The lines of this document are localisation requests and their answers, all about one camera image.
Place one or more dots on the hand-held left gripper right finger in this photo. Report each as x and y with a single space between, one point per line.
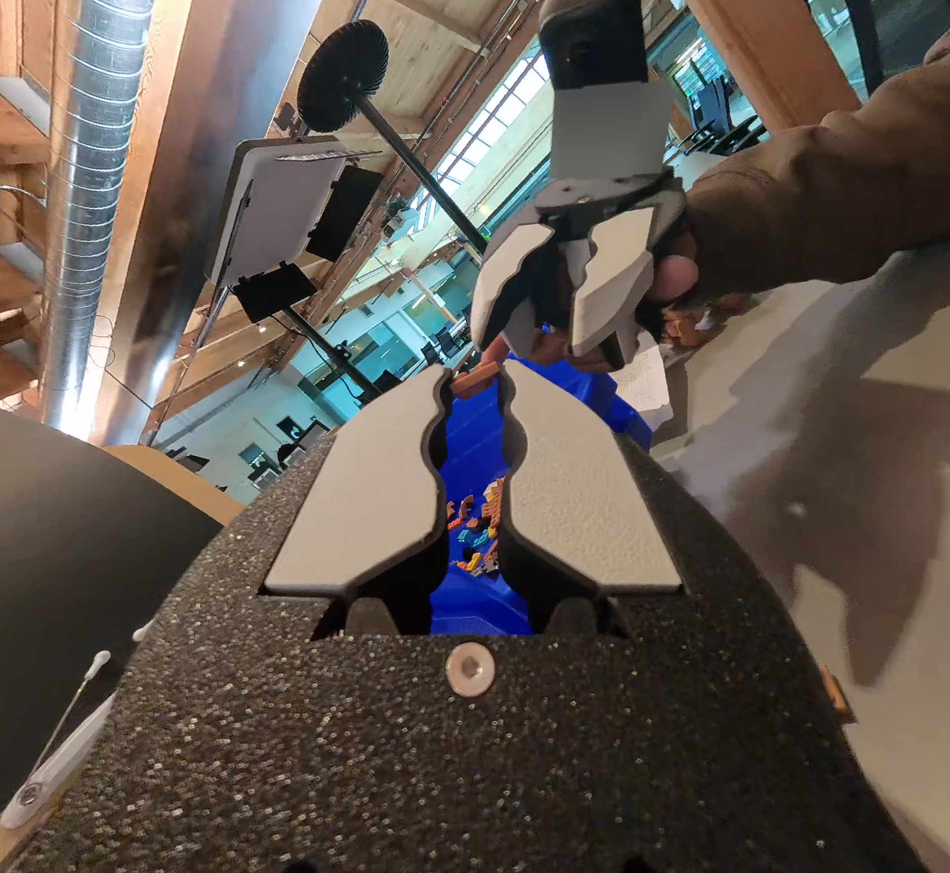
586 509

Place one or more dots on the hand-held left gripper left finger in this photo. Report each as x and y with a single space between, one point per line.
356 509

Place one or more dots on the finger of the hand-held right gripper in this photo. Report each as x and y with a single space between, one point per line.
616 272
505 272

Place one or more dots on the brick chunk with coloured studs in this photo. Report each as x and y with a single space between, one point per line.
475 379

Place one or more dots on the blue plastic bin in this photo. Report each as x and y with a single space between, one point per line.
475 442

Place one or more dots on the person's right forearm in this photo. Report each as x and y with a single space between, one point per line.
816 205

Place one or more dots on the person's right hand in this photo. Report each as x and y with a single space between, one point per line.
675 279

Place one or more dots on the tan brown brick figure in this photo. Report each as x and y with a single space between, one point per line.
683 327

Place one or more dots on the pile of loose toy bricks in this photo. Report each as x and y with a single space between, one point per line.
482 524

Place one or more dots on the white circle-patterned sheet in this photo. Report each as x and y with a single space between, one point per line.
646 383

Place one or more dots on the wooden column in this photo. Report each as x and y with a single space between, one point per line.
742 12

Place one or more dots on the black stand bar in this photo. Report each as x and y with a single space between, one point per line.
334 357

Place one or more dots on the white-backed light panel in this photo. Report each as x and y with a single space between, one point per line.
274 205

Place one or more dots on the black floor lamp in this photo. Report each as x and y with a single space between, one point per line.
341 75

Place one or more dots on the black plywood-edged panel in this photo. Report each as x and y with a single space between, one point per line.
74 554

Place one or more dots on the black office chair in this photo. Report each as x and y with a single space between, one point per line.
890 4

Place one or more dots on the silver air duct with grille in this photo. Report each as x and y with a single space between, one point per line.
96 145

